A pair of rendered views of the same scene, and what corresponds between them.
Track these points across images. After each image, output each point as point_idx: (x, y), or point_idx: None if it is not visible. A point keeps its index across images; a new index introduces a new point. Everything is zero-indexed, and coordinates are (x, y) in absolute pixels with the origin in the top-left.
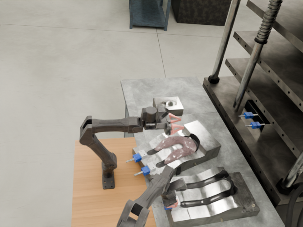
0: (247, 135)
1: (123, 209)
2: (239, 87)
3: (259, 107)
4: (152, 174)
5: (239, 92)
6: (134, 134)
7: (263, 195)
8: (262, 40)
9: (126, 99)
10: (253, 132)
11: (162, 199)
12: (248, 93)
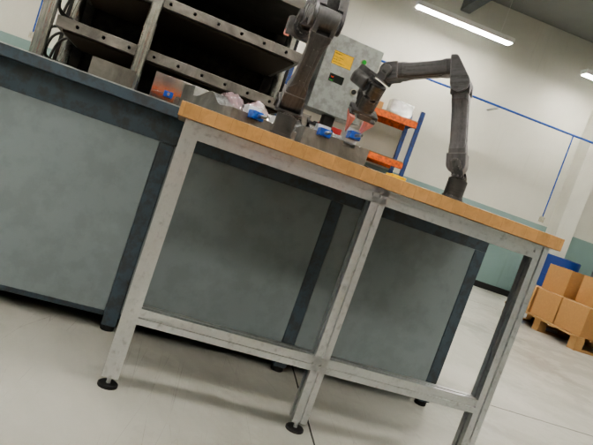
0: None
1: (461, 62)
2: (140, 50)
3: (187, 73)
4: (386, 64)
5: (141, 60)
6: (175, 104)
7: None
8: None
9: (48, 58)
10: None
11: (370, 116)
12: (154, 60)
